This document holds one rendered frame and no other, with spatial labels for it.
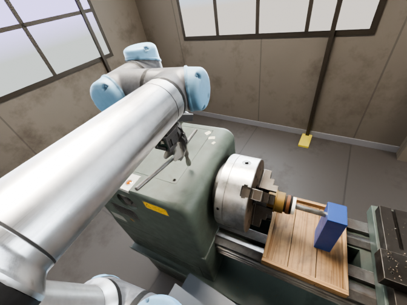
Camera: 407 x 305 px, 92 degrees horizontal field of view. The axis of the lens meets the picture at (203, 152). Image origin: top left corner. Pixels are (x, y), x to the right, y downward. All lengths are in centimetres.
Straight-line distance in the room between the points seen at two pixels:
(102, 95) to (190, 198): 44
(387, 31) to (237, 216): 218
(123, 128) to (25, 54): 263
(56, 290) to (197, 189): 46
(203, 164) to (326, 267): 63
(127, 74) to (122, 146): 21
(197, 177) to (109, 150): 56
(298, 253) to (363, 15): 209
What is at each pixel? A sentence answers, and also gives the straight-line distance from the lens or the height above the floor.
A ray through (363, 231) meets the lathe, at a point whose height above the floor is 86.
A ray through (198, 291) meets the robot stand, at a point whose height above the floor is 75.
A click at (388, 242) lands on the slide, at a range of 105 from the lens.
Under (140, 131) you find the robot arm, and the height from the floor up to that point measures 168.
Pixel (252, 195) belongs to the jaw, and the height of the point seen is 119.
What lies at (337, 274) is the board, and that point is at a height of 88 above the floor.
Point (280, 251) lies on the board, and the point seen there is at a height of 89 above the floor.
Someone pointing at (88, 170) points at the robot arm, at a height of 169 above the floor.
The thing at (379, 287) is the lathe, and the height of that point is 90.
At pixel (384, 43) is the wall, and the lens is 258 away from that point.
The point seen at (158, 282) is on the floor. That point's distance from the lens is 197.
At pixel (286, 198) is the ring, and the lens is 85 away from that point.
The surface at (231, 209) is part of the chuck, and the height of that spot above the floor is 115.
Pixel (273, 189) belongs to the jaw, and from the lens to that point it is 88.
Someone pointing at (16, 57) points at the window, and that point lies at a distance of 281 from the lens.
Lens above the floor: 179
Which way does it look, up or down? 41 degrees down
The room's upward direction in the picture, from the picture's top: 12 degrees counter-clockwise
